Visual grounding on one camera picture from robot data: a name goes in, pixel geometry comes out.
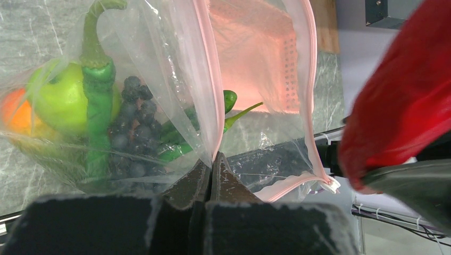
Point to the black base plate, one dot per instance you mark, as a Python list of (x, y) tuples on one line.
[(259, 168)]

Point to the dark green metal box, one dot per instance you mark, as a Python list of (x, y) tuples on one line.
[(389, 14)]

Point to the wooden board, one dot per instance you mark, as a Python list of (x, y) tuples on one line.
[(325, 14)]

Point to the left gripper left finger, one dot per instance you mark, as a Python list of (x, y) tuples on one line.
[(114, 224)]

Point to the red tomato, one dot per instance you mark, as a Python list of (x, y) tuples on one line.
[(17, 115)]

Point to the red chili pepper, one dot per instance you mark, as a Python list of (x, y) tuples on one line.
[(405, 104)]

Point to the green chili pepper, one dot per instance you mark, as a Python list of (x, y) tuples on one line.
[(99, 73)]

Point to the aluminium frame rail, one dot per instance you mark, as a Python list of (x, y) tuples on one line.
[(382, 232)]

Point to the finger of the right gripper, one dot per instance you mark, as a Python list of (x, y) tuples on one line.
[(423, 186)]

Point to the clear zip top bag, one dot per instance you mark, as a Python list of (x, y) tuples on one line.
[(170, 46)]

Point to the green cucumber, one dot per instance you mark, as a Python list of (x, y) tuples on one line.
[(173, 144)]

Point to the pink plastic basket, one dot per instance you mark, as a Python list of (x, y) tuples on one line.
[(267, 52)]

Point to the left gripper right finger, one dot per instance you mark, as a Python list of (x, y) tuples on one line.
[(250, 226)]

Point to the dark grape bunch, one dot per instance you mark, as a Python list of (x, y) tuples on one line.
[(134, 134)]

